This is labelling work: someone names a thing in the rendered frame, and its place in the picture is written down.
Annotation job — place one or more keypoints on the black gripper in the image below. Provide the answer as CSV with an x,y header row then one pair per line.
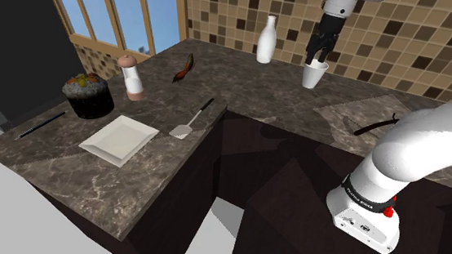
x,y
330,26

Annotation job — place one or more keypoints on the white cup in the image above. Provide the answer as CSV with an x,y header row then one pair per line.
x,y
313,75

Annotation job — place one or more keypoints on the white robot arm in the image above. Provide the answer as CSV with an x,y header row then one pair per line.
x,y
407,150

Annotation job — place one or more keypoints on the white bottle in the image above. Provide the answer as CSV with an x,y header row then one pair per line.
x,y
266,44

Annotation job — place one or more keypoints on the black curved stick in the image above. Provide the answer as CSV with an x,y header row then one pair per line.
x,y
373,127

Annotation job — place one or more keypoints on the white and brown pepper grinder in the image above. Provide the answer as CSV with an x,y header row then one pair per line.
x,y
132,81

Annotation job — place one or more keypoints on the wooden framed window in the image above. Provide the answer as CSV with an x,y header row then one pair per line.
x,y
122,18

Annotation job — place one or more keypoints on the white square plate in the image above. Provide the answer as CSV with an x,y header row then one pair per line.
x,y
119,140

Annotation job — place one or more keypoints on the dark cake with fruit topping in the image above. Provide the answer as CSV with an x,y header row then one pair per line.
x,y
88,100

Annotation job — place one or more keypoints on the black pen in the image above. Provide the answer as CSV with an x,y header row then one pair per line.
x,y
40,125

